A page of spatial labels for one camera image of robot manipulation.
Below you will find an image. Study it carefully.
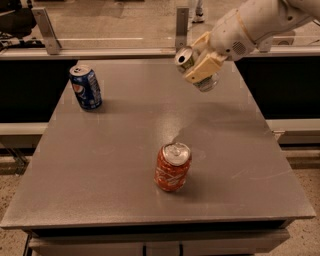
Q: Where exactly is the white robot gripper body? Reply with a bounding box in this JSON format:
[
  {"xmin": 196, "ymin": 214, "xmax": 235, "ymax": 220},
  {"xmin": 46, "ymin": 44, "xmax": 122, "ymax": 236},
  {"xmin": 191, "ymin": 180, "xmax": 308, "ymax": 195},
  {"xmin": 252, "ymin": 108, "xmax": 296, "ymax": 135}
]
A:
[{"xmin": 210, "ymin": 9, "xmax": 256, "ymax": 61}]

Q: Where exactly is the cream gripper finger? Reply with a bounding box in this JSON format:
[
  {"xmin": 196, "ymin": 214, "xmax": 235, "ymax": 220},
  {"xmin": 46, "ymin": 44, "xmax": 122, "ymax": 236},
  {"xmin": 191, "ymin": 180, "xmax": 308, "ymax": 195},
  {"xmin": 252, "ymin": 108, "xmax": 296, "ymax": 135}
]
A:
[
  {"xmin": 184, "ymin": 53, "xmax": 227, "ymax": 83},
  {"xmin": 191, "ymin": 31, "xmax": 211, "ymax": 55}
]

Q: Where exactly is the white green 7up can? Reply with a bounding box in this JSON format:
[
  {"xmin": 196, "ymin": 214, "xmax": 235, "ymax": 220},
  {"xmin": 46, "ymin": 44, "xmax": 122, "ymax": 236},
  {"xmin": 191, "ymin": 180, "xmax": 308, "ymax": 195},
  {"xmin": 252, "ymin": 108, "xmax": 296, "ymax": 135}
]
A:
[{"xmin": 174, "ymin": 46, "xmax": 219, "ymax": 92}]

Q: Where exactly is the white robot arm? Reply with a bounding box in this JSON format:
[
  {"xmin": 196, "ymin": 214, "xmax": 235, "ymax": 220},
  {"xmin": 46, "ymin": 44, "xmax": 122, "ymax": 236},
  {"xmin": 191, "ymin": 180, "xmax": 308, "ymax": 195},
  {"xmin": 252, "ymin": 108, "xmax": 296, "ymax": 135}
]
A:
[{"xmin": 184, "ymin": 0, "xmax": 320, "ymax": 83}]

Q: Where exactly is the orange soda can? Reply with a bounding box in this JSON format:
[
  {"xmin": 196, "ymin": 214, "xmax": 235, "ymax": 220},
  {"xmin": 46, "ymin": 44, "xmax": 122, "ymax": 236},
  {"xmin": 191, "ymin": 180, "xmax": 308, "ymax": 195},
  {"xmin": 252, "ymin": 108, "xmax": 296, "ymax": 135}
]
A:
[{"xmin": 154, "ymin": 142, "xmax": 192, "ymax": 192}]

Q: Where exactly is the blue pepsi can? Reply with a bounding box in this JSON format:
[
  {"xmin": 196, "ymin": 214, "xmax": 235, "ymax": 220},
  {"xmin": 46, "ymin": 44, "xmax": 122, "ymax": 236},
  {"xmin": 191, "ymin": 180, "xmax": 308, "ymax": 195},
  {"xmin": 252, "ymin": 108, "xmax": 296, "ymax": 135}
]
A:
[{"xmin": 69, "ymin": 65, "xmax": 102, "ymax": 110}]

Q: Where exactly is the white device on floor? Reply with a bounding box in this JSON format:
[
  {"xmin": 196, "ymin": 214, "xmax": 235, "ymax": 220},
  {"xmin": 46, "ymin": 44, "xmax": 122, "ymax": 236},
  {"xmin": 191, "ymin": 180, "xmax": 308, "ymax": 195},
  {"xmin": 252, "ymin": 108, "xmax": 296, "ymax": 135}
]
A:
[{"xmin": 272, "ymin": 30, "xmax": 296, "ymax": 46}]

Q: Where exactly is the dark equipment top left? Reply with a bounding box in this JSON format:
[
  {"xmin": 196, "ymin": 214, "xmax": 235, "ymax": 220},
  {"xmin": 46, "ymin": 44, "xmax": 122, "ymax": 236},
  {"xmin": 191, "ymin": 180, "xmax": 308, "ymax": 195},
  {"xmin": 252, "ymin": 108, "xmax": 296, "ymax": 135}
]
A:
[{"xmin": 0, "ymin": 0, "xmax": 44, "ymax": 50}]

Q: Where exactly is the middle metal bracket post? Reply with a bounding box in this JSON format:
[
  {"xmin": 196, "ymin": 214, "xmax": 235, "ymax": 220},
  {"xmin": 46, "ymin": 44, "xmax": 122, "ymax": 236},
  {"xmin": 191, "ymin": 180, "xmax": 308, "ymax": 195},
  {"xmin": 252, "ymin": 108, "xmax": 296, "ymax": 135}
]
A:
[{"xmin": 175, "ymin": 7, "xmax": 189, "ymax": 50}]

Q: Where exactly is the metal bracket post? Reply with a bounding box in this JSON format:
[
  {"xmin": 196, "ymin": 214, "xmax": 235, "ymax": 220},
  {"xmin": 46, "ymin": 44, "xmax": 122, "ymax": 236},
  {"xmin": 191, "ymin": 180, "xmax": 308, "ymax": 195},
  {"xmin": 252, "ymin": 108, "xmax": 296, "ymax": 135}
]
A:
[
  {"xmin": 175, "ymin": 7, "xmax": 189, "ymax": 50},
  {"xmin": 258, "ymin": 37, "xmax": 273, "ymax": 53},
  {"xmin": 32, "ymin": 7, "xmax": 61, "ymax": 55}
]

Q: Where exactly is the right metal bracket post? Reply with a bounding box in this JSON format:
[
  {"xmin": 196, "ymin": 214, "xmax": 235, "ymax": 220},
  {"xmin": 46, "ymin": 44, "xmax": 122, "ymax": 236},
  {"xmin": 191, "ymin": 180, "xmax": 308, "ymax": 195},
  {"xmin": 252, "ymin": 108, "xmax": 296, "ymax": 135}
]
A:
[{"xmin": 258, "ymin": 37, "xmax": 273, "ymax": 53}]

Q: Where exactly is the metal rail behind table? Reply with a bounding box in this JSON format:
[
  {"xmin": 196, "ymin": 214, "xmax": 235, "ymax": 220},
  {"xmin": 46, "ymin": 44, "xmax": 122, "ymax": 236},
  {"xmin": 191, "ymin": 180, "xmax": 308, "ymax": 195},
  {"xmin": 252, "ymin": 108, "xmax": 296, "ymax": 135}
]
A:
[{"xmin": 0, "ymin": 45, "xmax": 320, "ymax": 61}]

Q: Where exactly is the left metal bracket post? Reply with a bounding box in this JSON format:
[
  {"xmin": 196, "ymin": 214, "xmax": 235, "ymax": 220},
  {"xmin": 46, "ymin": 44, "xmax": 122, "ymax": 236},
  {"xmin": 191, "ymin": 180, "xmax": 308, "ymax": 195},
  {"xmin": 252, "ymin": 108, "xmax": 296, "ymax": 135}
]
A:
[{"xmin": 32, "ymin": 7, "xmax": 61, "ymax": 55}]

